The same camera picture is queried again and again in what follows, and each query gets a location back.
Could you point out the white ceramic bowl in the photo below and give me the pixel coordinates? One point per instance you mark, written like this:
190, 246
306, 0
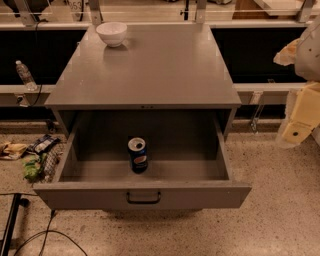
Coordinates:
112, 33

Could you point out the blue snack bag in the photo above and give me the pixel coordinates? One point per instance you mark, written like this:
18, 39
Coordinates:
43, 144

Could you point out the grey open top drawer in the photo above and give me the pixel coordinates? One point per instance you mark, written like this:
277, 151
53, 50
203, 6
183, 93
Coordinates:
187, 163

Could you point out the grey metal cabinet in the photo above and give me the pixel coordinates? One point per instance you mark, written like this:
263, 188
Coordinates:
158, 66

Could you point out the clear plastic water bottle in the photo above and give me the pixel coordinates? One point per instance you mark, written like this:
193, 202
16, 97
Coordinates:
26, 76

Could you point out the green snack bag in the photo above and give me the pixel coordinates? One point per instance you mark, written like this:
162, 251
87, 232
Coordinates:
33, 165

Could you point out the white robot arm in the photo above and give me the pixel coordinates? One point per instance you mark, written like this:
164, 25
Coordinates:
307, 63

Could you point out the black metal stand leg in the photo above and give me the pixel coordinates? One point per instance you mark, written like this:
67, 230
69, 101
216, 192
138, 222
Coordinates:
8, 232

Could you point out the black drawer handle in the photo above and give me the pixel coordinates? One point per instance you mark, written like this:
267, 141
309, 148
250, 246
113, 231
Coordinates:
143, 199

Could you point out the blue pepsi can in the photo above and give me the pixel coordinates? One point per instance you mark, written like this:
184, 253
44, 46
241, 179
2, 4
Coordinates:
137, 149

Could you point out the checkered snack bag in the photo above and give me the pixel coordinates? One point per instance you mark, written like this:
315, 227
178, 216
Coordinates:
53, 157

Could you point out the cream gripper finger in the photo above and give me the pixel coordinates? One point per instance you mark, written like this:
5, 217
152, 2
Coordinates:
287, 55
302, 115

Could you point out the yellow snack bag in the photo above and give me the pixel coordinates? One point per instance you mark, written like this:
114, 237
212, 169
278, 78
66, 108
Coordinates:
12, 151

